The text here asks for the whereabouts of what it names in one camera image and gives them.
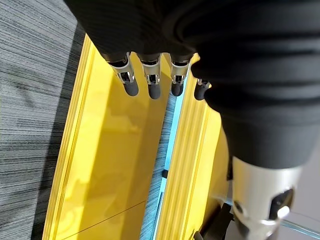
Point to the left robot hand black cloth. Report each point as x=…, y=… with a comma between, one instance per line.
x=250, y=75

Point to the narrow ribbed yellow shelf board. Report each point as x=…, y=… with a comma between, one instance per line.
x=190, y=160

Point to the wide yellow shelf board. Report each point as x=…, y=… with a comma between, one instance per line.
x=107, y=155

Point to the light blue shelf frame rail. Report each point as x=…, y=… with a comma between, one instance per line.
x=172, y=130

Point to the small black clip on rail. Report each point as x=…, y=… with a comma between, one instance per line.
x=164, y=173

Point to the black bracket under shelf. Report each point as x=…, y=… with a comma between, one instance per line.
x=218, y=222

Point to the thin light blue frame bar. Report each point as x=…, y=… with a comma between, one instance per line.
x=303, y=227

